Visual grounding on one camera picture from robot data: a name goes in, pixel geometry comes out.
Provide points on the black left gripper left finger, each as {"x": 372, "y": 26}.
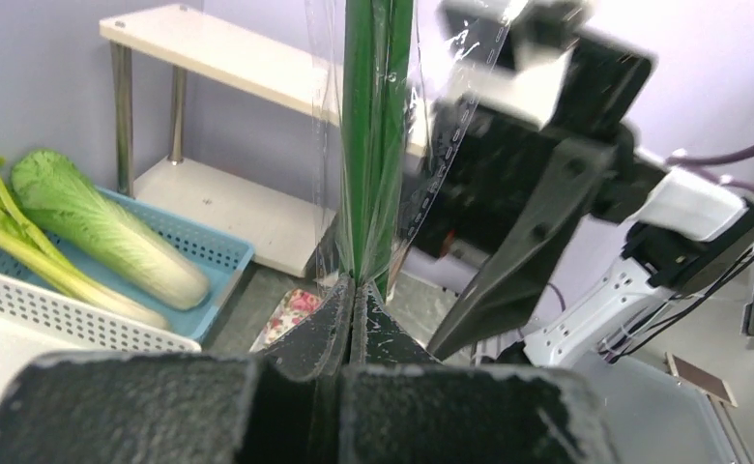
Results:
{"x": 319, "y": 345}

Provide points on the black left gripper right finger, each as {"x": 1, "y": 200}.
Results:
{"x": 377, "y": 338}

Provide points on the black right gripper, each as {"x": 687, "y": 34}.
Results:
{"x": 537, "y": 184}

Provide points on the green chives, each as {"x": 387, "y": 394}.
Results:
{"x": 394, "y": 85}

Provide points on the green napa cabbage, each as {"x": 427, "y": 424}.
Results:
{"x": 61, "y": 199}

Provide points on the green celery stalks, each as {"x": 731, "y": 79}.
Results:
{"x": 27, "y": 243}

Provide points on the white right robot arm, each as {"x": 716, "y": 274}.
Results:
{"x": 686, "y": 235}

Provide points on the floral pattern tray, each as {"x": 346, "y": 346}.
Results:
{"x": 292, "y": 309}

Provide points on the white two-tier metal shelf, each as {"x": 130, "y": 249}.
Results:
{"x": 252, "y": 164}

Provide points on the blue perforated plastic basket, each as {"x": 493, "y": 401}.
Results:
{"x": 221, "y": 258}

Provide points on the white perforated plastic basket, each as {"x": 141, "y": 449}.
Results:
{"x": 35, "y": 321}

